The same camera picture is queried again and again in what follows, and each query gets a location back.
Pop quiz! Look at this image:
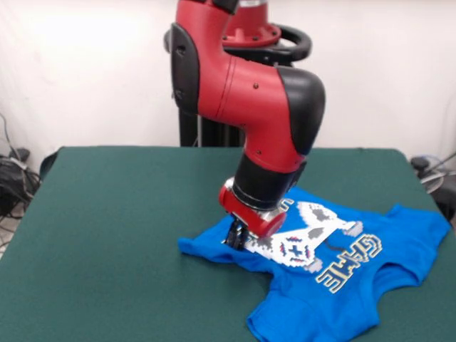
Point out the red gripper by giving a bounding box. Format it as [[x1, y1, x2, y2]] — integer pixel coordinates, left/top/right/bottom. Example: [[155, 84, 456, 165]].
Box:
[[218, 177, 288, 251]]

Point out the blue printed t-shirt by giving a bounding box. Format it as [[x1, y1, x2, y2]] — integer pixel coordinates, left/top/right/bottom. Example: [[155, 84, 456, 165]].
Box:
[[177, 187, 452, 342]]

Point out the dark green table cloth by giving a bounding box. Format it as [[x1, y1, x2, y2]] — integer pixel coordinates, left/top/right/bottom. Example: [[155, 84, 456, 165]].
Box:
[[0, 145, 456, 342]]

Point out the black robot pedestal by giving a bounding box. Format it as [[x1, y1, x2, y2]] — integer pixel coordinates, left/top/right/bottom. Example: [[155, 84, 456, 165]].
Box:
[[163, 23, 313, 147]]

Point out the black cable tangle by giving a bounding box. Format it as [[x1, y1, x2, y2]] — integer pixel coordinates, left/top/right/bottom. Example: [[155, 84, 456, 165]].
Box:
[[409, 152, 456, 229], [0, 113, 42, 250]]

